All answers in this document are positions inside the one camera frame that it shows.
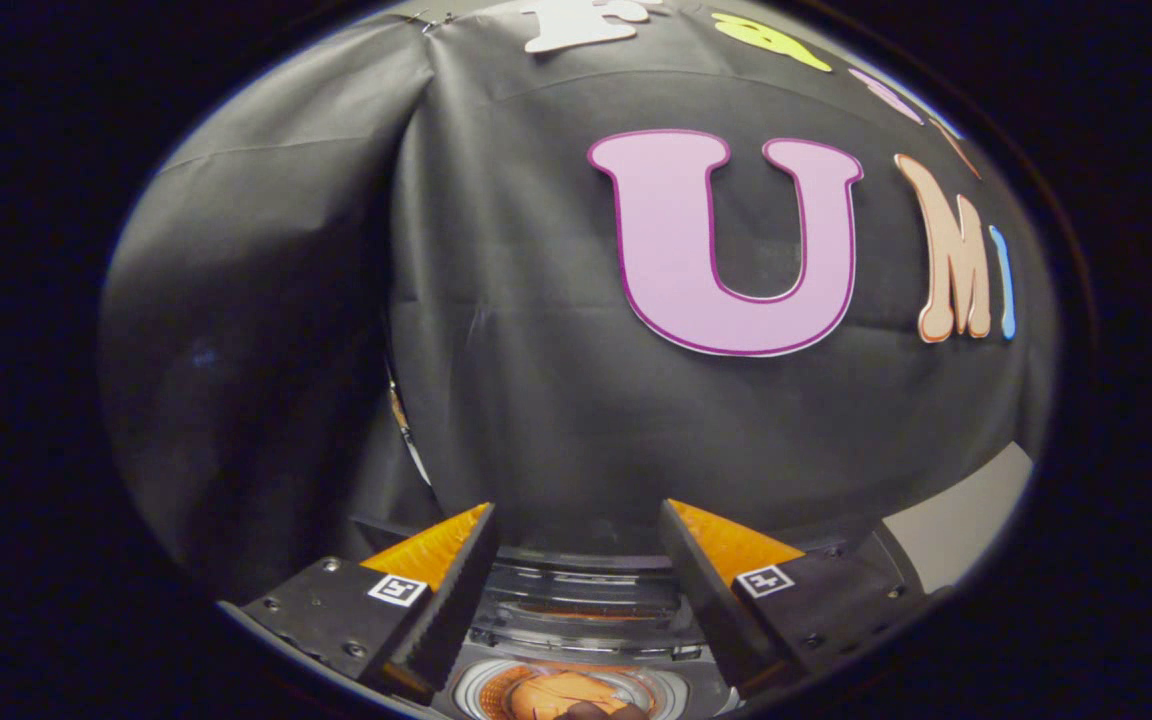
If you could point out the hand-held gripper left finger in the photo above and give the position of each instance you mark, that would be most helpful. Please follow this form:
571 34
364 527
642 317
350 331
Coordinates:
456 590

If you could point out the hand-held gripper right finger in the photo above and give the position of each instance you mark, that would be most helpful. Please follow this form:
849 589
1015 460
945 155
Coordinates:
706 590

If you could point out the yellow polo shirt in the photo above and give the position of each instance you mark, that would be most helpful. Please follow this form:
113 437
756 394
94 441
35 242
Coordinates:
566 695

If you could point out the black backdrop cloth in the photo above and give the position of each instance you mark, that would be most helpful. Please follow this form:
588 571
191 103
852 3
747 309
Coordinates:
536 400

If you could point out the white cabinet with grey frame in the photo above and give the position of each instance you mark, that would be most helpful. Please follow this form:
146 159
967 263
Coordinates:
966 530

